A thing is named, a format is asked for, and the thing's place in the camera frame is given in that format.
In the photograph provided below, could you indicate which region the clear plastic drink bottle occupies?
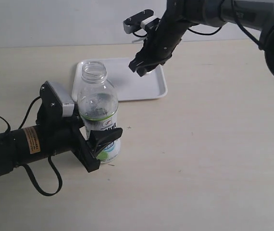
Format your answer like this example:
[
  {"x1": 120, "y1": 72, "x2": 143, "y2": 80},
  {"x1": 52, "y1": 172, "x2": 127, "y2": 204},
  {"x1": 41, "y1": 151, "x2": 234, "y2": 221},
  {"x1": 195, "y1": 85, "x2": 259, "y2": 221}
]
[{"x1": 76, "y1": 61, "x2": 122, "y2": 164}]

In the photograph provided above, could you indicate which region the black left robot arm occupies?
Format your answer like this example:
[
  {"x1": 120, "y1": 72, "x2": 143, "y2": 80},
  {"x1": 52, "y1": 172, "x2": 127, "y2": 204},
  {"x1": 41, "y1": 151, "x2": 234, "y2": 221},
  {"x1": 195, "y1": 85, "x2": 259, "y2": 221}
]
[{"x1": 0, "y1": 81, "x2": 123, "y2": 176}]

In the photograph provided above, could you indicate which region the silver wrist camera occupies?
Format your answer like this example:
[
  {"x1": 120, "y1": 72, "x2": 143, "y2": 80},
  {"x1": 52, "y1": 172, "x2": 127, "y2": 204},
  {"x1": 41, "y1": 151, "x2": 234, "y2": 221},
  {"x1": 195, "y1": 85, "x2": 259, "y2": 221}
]
[
  {"x1": 47, "y1": 81, "x2": 75, "y2": 117},
  {"x1": 123, "y1": 9, "x2": 160, "y2": 34}
]

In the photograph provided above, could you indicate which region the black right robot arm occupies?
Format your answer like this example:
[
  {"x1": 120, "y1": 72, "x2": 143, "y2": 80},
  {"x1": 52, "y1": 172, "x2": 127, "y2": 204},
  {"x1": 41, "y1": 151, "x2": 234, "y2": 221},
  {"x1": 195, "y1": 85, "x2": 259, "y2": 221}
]
[{"x1": 123, "y1": 0, "x2": 274, "y2": 76}]

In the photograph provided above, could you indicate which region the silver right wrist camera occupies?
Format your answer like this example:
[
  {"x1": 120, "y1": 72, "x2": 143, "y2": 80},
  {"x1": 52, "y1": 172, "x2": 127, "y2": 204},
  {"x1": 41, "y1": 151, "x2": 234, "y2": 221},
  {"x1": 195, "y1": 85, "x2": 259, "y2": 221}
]
[{"x1": 123, "y1": 9, "x2": 160, "y2": 34}]

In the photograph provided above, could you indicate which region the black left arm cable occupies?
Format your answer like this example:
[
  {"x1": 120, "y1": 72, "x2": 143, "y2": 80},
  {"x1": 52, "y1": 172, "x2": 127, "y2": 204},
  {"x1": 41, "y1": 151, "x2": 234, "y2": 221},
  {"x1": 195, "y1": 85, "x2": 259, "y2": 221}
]
[{"x1": 0, "y1": 96, "x2": 63, "y2": 196}]

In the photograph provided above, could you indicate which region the white plastic tray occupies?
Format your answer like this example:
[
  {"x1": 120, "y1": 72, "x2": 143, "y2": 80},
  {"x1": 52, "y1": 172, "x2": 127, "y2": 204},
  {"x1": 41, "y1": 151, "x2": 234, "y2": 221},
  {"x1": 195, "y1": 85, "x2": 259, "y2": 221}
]
[{"x1": 71, "y1": 58, "x2": 167, "y2": 102}]

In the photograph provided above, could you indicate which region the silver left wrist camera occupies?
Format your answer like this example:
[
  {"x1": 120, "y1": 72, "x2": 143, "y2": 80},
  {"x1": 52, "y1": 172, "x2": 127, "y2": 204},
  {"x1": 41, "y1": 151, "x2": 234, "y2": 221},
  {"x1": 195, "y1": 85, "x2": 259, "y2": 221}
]
[{"x1": 47, "y1": 81, "x2": 75, "y2": 117}]

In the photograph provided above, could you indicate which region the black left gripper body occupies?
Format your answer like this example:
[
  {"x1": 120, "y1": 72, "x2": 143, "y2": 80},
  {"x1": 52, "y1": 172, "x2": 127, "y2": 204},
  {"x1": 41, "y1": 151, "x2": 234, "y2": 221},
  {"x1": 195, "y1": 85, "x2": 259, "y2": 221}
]
[{"x1": 36, "y1": 81, "x2": 100, "y2": 172}]

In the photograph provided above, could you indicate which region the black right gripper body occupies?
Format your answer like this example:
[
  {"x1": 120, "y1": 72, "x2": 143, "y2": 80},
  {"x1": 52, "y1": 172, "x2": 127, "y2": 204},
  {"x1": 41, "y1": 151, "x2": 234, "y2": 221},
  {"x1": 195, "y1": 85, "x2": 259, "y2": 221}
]
[{"x1": 141, "y1": 12, "x2": 187, "y2": 64}]

